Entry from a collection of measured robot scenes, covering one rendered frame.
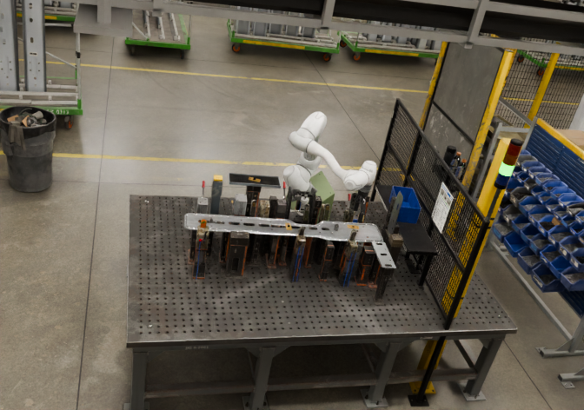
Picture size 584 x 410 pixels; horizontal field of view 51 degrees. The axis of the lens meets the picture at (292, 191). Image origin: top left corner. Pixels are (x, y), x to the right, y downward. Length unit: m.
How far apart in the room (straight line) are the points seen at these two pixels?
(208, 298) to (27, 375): 1.32
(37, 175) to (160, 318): 2.80
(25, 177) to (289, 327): 3.30
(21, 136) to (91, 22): 5.65
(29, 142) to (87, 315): 1.88
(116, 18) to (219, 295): 3.71
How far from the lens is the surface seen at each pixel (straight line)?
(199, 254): 4.05
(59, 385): 4.46
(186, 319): 3.85
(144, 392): 4.07
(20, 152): 6.14
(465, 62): 6.51
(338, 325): 3.99
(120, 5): 0.37
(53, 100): 7.62
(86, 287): 5.16
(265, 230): 4.16
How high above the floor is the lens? 3.30
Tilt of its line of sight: 29 degrees down
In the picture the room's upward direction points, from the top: 11 degrees clockwise
